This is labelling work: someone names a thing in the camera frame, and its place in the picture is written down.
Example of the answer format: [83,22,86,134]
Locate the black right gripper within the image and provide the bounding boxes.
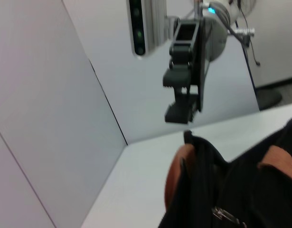
[162,18,213,124]

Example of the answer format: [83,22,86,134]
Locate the black food bag orange handles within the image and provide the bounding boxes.
[158,118,292,228]

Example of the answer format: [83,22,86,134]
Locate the silver zipper pull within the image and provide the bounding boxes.
[211,206,247,228]

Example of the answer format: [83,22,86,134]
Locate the black standing fan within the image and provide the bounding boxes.
[231,0,283,110]

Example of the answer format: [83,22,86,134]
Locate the silver right wrist depth camera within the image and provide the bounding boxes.
[126,0,179,60]

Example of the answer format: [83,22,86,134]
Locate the right gripper cable with connector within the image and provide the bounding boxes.
[227,0,262,67]

